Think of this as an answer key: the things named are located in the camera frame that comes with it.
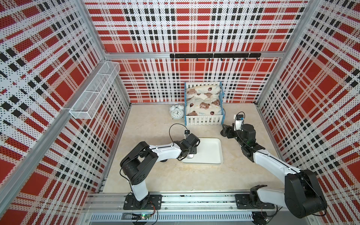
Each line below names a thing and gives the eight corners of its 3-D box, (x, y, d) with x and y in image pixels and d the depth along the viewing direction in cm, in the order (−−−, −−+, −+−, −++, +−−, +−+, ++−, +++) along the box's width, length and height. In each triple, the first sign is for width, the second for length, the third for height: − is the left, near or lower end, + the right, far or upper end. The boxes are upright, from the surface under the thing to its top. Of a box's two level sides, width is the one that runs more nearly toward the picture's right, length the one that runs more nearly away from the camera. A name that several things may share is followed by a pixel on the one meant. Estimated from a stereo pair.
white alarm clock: (171, 121, 114) (169, 109, 103) (171, 116, 118) (170, 103, 107) (184, 121, 114) (183, 109, 103) (184, 115, 118) (183, 103, 107)
